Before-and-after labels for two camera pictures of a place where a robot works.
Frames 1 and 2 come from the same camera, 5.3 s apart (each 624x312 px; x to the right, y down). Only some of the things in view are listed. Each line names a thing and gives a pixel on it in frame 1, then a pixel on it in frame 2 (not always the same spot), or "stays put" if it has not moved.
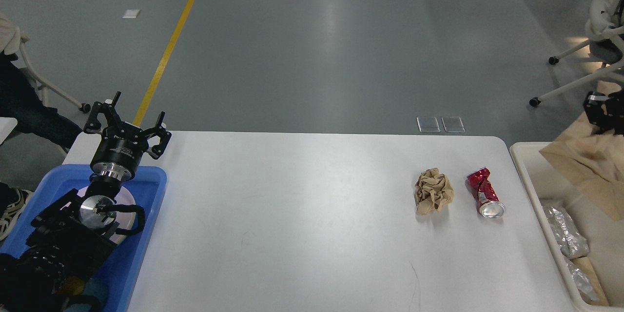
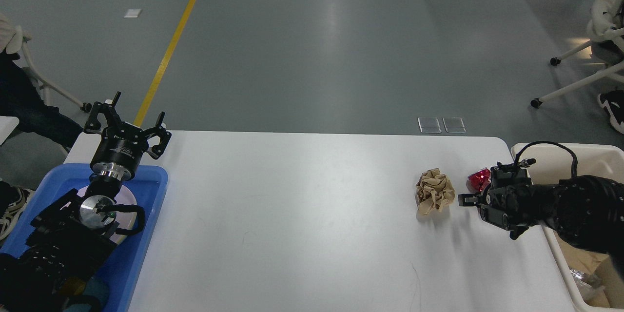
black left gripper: (117, 154) stays put
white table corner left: (7, 124) stays put
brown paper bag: (595, 162) → (611, 294)
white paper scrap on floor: (131, 13) stays put
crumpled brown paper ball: (433, 189) stays put
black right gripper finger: (596, 106) → (467, 199)
